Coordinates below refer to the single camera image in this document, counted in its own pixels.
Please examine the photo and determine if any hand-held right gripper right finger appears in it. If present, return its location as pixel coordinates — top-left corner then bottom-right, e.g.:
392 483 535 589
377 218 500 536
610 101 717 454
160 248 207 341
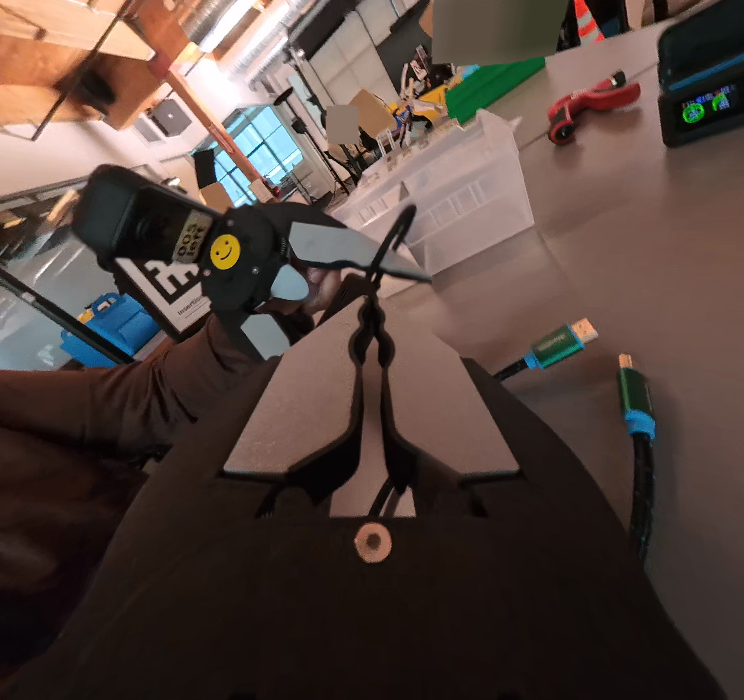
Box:
372 299 521 494

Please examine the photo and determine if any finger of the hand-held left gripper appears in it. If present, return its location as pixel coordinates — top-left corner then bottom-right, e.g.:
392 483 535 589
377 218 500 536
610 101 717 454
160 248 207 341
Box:
288 220 434 285

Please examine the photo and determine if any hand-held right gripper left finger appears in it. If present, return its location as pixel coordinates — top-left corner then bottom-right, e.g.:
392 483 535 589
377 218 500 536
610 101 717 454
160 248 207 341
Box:
224 296 368 506

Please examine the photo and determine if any black usb hub with cable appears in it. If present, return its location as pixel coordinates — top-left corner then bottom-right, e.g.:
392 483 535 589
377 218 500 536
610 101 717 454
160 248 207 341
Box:
317 206 419 517

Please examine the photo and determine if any green braided hdmi cable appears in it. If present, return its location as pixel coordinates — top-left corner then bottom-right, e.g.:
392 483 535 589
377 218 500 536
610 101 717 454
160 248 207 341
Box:
494 316 658 564

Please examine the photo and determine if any person's left forearm brown sleeve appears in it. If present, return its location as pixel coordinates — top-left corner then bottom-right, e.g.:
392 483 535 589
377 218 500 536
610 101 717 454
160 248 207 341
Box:
0 305 291 462

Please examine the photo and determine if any person's left hand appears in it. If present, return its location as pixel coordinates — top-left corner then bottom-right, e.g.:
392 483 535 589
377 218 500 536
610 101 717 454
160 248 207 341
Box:
258 267 350 329

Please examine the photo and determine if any clear plastic storage bin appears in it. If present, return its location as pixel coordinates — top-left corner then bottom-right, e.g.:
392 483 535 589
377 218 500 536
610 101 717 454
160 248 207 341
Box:
331 110 536 275

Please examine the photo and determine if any cardboard box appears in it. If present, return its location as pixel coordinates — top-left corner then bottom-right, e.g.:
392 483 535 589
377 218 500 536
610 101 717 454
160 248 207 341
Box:
348 88 397 134

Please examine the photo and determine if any blue tool bag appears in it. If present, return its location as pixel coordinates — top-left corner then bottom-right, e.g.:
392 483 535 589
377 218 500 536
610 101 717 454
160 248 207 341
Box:
60 292 162 369

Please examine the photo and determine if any green board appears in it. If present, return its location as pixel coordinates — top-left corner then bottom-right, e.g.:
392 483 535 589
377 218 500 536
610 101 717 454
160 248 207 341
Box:
446 56 547 125

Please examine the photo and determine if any black softbox studio light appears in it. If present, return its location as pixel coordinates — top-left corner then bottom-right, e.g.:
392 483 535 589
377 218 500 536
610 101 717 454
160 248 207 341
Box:
289 0 359 58

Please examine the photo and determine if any person's dark brown clothing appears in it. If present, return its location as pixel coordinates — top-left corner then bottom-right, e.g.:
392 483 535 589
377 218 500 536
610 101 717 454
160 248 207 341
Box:
0 427 175 678

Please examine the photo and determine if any red pipe cutter tool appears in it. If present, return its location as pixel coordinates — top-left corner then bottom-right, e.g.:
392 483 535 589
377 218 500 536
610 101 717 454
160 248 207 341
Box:
546 70 642 146

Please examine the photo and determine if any orange traffic cone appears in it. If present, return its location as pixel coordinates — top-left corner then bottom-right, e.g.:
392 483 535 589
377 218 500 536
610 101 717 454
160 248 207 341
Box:
572 0 606 47

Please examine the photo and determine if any black power station with display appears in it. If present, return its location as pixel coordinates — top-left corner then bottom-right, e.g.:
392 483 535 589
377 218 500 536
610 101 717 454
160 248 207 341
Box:
658 13 744 148

